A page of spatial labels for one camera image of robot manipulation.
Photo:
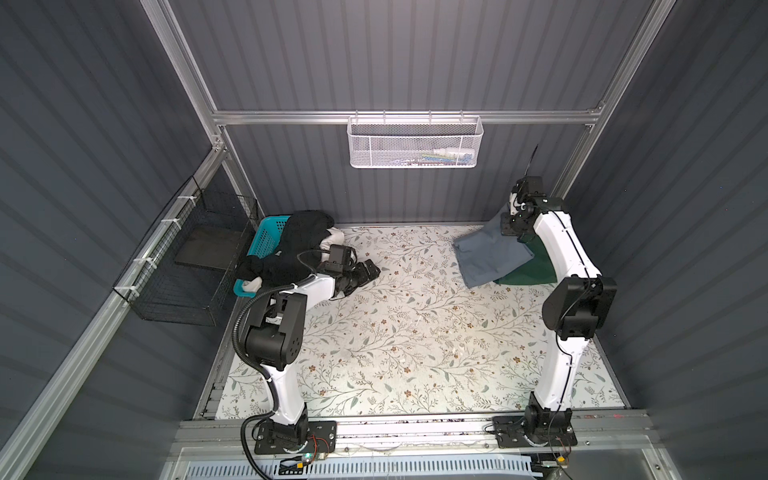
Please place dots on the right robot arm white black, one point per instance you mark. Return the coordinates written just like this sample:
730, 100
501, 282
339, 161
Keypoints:
576, 308

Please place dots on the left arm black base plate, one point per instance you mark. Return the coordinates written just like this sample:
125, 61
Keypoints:
305, 437

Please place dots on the white bottle in wire basket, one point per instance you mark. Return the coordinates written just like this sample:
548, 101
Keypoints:
459, 154

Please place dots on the floral table cloth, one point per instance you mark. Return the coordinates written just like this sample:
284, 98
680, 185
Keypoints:
417, 340

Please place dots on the white slotted cable duct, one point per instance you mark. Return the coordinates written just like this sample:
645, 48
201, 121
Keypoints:
473, 466

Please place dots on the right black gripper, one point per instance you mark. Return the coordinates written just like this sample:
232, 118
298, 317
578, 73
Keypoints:
505, 225

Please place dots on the white wire wall basket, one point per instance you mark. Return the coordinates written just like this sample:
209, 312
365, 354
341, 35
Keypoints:
407, 142

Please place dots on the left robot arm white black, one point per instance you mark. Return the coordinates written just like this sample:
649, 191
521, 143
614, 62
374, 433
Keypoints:
268, 336

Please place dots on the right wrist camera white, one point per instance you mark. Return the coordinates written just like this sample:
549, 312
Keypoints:
514, 203

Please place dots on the black wire side basket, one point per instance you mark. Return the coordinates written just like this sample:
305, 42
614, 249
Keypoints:
186, 273

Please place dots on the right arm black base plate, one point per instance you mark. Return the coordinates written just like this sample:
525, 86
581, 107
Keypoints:
515, 431

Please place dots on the teal plastic laundry basket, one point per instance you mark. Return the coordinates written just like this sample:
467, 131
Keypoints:
266, 238

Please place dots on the aluminium front rail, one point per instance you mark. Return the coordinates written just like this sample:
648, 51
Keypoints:
601, 429

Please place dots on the grey-blue t-shirt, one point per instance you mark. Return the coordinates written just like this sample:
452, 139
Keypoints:
486, 255

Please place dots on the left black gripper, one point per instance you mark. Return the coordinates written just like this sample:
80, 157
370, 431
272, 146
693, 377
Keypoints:
363, 277

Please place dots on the black t-shirt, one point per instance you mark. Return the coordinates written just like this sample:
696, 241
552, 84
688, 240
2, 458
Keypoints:
307, 225

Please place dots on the folded dark green t-shirt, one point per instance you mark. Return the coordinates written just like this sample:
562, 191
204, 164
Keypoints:
537, 271

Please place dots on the white garment in basket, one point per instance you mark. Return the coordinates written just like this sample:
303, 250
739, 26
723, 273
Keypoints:
333, 240

